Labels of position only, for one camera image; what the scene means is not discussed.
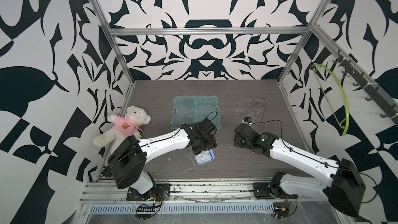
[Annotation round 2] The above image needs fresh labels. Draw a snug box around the clear geometry case lid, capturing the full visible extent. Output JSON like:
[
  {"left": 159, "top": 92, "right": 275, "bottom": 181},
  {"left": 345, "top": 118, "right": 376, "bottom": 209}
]
[{"left": 173, "top": 147, "right": 197, "bottom": 172}]

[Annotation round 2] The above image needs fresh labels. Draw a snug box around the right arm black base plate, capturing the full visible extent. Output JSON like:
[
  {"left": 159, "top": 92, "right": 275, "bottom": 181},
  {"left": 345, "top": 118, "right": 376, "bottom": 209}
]
[{"left": 253, "top": 183, "right": 298, "bottom": 200}]

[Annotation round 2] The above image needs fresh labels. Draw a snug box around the white teddy bear pink shirt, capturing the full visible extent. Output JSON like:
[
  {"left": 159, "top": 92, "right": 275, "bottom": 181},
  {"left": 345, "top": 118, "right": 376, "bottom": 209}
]
[{"left": 93, "top": 105, "right": 151, "bottom": 153}]

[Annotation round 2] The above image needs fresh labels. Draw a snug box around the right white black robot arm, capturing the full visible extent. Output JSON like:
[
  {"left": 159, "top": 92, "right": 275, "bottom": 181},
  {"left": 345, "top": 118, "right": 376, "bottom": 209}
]
[{"left": 234, "top": 122, "right": 366, "bottom": 217}]

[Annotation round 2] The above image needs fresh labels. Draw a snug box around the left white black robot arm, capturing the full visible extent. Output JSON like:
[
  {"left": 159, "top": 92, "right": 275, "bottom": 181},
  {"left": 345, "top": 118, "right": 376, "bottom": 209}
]
[{"left": 108, "top": 118, "right": 217, "bottom": 195}]

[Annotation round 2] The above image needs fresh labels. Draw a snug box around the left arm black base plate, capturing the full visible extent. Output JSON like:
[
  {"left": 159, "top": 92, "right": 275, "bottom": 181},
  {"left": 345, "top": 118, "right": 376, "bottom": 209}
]
[{"left": 126, "top": 184, "right": 171, "bottom": 202}]

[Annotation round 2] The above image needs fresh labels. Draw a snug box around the green hanging tube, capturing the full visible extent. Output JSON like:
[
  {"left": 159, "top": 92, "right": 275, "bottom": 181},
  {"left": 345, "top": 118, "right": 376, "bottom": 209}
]
[{"left": 311, "top": 63, "right": 350, "bottom": 136}]

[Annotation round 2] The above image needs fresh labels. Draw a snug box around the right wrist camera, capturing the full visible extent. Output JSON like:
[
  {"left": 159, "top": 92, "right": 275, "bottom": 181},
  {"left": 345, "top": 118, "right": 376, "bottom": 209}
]
[{"left": 243, "top": 117, "right": 252, "bottom": 126}]

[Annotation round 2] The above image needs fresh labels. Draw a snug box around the clear triangle ruler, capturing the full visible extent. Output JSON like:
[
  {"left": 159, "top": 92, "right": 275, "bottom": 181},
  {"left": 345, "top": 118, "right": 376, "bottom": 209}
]
[{"left": 234, "top": 99, "right": 268, "bottom": 131}]

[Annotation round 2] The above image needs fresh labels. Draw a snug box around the black wall hook rail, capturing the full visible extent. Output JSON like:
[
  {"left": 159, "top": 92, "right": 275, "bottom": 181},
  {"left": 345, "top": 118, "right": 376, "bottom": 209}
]
[{"left": 334, "top": 49, "right": 398, "bottom": 125}]

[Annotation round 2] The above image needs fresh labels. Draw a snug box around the teal transparent ruler set case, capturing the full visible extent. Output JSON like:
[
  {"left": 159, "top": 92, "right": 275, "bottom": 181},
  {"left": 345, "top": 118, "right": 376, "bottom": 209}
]
[{"left": 171, "top": 96, "right": 221, "bottom": 130}]

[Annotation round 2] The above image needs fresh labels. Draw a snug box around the blue transparent geometry set case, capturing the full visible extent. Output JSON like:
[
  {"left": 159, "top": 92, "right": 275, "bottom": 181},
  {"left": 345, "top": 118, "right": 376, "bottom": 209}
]
[{"left": 194, "top": 149, "right": 215, "bottom": 165}]

